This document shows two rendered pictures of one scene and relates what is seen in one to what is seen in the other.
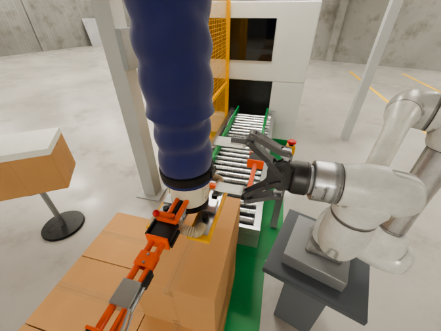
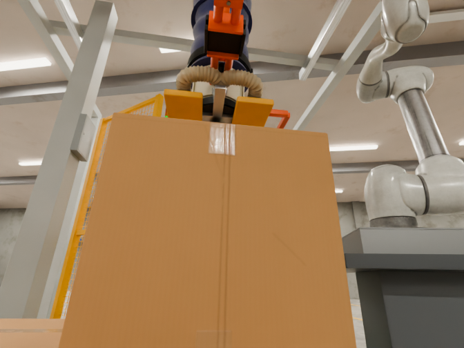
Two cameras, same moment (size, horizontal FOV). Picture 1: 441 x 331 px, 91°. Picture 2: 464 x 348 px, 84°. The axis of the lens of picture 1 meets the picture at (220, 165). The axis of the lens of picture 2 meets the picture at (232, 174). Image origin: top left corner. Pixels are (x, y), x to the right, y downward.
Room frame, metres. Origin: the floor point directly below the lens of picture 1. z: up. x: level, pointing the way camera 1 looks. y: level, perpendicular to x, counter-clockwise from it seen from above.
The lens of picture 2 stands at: (0.05, 0.35, 0.68)
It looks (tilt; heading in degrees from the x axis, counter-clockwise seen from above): 22 degrees up; 338
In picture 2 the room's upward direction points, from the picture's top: 1 degrees clockwise
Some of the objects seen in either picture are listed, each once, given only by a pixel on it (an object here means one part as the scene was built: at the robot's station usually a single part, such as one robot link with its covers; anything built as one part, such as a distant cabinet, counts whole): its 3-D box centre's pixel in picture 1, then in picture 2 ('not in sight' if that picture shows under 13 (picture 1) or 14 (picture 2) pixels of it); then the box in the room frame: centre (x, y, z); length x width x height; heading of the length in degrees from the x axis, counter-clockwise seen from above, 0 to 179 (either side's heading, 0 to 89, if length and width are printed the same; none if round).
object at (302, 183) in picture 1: (287, 175); not in sight; (0.38, -0.15, 1.58); 0.09 x 0.07 x 0.08; 75
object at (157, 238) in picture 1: (163, 232); (224, 36); (0.49, 0.21, 1.24); 0.10 x 0.08 x 0.06; 75
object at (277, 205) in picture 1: (281, 190); not in sight; (1.51, -0.57, 0.50); 0.07 x 0.07 x 1.00; 76
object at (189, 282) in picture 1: (195, 253); (210, 250); (0.72, 0.14, 0.74); 0.60 x 0.40 x 0.40; 166
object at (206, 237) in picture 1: (210, 208); (245, 129); (0.70, 0.05, 1.13); 0.34 x 0.10 x 0.05; 165
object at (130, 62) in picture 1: (129, 48); (84, 138); (2.02, 0.76, 1.62); 0.20 x 0.05 x 0.30; 166
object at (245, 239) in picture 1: (213, 231); not in sight; (1.07, 0.06, 0.47); 0.70 x 0.03 x 0.15; 76
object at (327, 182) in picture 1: (321, 181); not in sight; (0.36, -0.22, 1.58); 0.09 x 0.06 x 0.09; 165
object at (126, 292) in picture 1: (127, 295); not in sight; (0.28, 0.26, 1.23); 0.07 x 0.07 x 0.04; 75
